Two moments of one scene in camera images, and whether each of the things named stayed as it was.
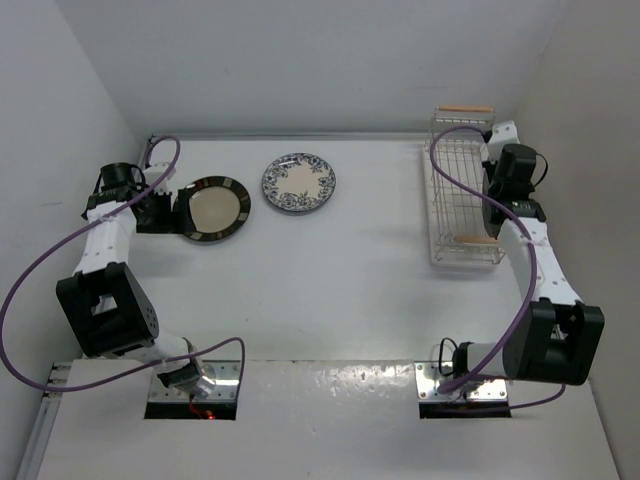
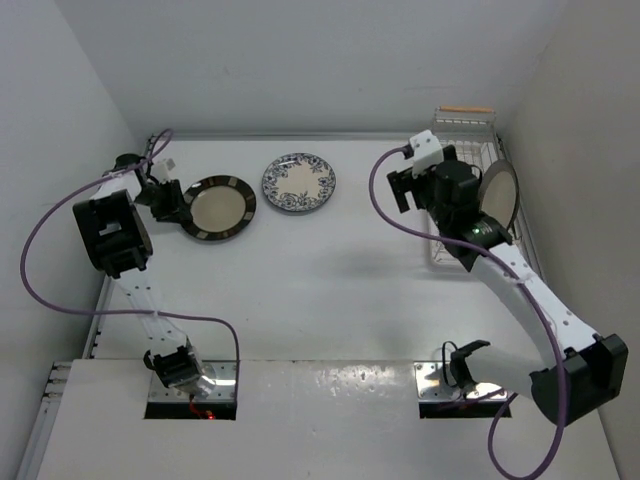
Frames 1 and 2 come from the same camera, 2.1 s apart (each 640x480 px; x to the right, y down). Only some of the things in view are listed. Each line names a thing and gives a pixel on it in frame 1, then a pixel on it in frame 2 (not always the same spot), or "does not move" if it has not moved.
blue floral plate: x=298 y=182 does not move
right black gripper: x=490 y=168 to x=402 y=182
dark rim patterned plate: x=219 y=207 does not move
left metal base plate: x=225 y=389 does not move
